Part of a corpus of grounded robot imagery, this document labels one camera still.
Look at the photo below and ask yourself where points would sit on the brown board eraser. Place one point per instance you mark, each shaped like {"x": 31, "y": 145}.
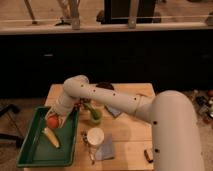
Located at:
{"x": 148, "y": 155}

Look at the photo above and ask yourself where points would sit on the grey blue cloth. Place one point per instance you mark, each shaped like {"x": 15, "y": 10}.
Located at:
{"x": 106, "y": 150}

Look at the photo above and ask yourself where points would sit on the wooden table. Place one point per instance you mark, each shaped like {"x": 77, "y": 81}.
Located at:
{"x": 130, "y": 138}

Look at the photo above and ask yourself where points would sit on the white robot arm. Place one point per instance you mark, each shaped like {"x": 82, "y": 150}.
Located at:
{"x": 175, "y": 134}

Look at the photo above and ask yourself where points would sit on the red apple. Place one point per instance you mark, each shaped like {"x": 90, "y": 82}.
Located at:
{"x": 52, "y": 122}

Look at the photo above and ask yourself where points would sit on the dark red bowl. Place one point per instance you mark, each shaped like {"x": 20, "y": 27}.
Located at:
{"x": 105, "y": 85}

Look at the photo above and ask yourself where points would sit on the green plastic tray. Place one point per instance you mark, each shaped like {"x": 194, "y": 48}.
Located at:
{"x": 38, "y": 151}

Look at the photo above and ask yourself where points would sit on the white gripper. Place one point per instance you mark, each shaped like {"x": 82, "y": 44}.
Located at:
{"x": 62, "y": 117}

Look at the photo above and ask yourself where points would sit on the metal fork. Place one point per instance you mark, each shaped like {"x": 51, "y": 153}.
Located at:
{"x": 89, "y": 149}

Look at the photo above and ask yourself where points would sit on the bunch of dark grapes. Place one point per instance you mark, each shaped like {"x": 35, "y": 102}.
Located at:
{"x": 81, "y": 103}

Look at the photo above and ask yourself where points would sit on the green cup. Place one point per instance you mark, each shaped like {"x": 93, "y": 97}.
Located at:
{"x": 95, "y": 114}

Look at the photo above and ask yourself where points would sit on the white cup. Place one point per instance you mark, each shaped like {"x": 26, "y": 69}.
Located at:
{"x": 95, "y": 136}

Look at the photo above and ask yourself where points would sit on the blue sponge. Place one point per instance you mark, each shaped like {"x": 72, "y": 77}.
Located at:
{"x": 114, "y": 112}

